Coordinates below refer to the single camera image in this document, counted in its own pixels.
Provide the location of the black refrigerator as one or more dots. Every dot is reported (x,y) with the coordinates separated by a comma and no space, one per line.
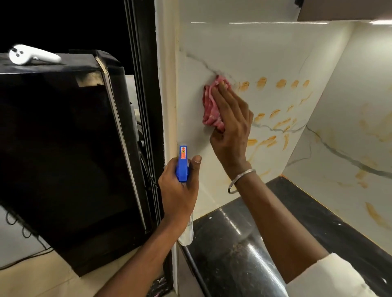
(61,153)

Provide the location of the pink checked cleaning cloth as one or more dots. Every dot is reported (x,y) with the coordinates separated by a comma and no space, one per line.
(211,113)

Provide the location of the clear spray bottle blue nozzle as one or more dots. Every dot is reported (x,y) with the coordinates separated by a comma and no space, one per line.
(182,169)

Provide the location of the white shirt sleeve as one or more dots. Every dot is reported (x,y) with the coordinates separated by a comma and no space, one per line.
(330,278)

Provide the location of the person's left hand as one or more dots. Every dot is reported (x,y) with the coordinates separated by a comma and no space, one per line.
(177,199)

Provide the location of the person's left forearm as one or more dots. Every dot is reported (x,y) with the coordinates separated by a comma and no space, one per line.
(137,266)

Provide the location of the black door frame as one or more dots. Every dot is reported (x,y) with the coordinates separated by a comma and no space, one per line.
(147,76)

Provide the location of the silver bangle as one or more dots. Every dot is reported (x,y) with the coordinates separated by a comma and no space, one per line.
(243,177)

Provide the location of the person's right forearm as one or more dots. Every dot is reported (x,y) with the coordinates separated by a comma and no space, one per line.
(275,229)

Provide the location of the white handheld controller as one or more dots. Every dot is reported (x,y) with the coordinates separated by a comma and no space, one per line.
(33,55)

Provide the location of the brown upper cabinet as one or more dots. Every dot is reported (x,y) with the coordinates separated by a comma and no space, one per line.
(346,9)

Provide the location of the person's right hand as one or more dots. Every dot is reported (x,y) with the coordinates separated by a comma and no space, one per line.
(234,137)

